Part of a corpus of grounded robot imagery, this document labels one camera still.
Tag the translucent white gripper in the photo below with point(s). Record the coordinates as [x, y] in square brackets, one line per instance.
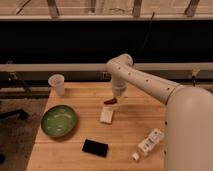
[118, 100]

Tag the red chili pepper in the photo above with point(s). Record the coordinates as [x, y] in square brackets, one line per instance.
[111, 101]

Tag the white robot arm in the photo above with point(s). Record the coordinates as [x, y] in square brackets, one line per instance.
[189, 115]

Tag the white sponge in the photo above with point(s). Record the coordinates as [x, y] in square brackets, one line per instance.
[107, 114]

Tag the black rectangular sponge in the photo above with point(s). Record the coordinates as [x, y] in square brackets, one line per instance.
[96, 148]

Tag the white plastic bottle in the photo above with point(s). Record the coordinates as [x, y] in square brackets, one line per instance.
[145, 146]

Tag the green bowl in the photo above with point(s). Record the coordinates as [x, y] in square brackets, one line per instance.
[58, 121]

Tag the translucent plastic cup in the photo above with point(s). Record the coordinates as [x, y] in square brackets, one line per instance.
[56, 81]

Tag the black office chair base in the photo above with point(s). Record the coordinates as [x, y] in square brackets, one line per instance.
[23, 115]

